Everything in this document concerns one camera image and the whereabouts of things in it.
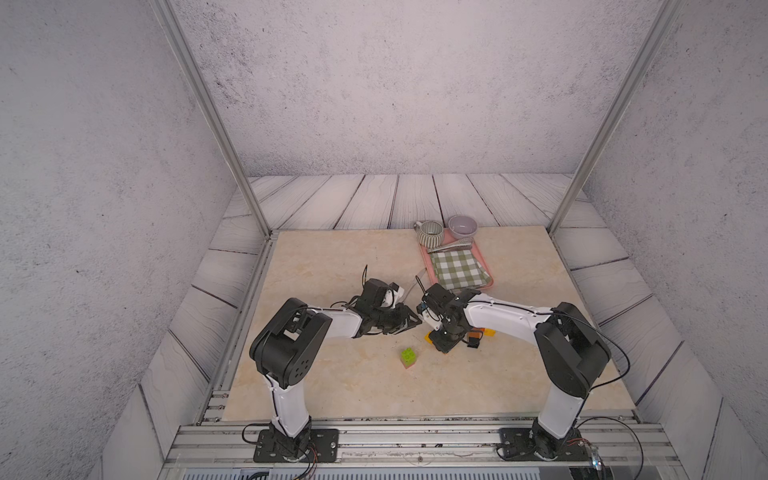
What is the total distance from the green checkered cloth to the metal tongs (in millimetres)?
12

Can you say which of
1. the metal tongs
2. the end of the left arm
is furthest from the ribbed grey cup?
the end of the left arm

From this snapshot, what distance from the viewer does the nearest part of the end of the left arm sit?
0.79 metres

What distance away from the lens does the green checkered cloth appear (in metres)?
1.06

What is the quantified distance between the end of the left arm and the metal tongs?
348 mm

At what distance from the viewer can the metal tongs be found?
113cm

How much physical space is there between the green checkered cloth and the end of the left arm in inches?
8.5

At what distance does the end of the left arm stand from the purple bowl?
424 millimetres

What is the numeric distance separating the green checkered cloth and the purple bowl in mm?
62

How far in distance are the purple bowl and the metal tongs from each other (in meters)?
0.02

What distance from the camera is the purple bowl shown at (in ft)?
3.84
